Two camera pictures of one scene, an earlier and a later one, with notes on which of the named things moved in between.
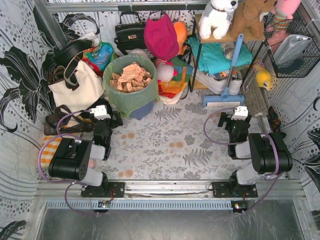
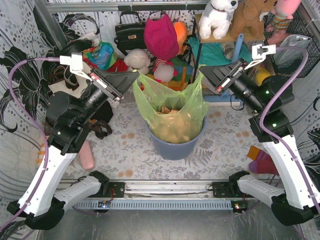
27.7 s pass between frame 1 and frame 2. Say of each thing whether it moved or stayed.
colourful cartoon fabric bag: stayed
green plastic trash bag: moved
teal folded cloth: stayed
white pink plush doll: stayed
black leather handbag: stayed
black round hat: stayed
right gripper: moved
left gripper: moved
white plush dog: stayed
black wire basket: stayed
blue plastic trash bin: moved
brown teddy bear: stayed
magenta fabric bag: stayed
